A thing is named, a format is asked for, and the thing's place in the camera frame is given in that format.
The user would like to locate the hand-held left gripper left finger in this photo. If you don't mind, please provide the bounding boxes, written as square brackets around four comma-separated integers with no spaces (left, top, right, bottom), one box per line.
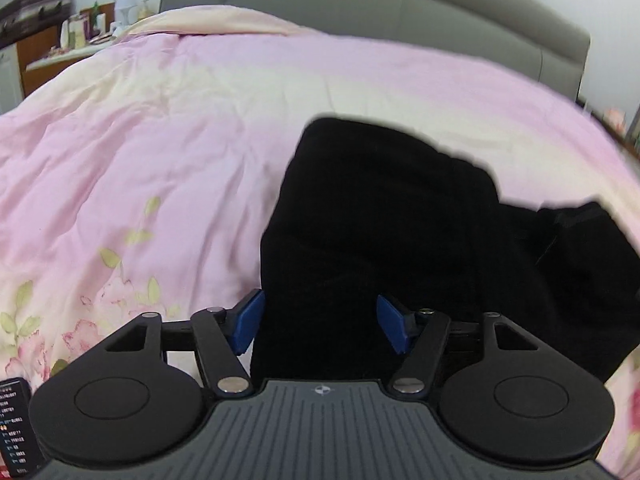
[102,289,267,395]

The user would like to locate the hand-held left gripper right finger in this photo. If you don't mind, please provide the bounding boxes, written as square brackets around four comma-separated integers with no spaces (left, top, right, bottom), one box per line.
[376,294,538,396]

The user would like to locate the black pants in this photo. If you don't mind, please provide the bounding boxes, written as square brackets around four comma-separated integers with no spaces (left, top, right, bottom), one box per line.
[249,116,640,385]

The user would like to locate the pink floral duvet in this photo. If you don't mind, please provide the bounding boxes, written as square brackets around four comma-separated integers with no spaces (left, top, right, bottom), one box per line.
[0,5,640,477]

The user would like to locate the dark printed packet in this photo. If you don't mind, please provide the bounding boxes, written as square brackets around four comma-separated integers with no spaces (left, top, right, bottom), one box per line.
[0,377,42,479]

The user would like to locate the pink tissue box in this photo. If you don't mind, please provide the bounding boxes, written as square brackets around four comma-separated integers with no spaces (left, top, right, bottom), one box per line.
[602,107,630,134]

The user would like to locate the grey padded headboard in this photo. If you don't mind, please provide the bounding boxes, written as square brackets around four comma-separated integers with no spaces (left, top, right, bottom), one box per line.
[159,0,592,103]

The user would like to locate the wooden nightstand with white top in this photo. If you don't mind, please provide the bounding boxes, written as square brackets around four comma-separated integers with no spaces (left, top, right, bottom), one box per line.
[17,25,118,97]

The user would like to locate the white table lamp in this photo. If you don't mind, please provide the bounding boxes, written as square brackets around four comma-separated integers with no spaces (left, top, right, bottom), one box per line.
[114,0,139,27]

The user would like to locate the group of cosmetic bottles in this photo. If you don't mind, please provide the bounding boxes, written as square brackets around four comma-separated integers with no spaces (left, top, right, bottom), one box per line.
[59,2,109,52]

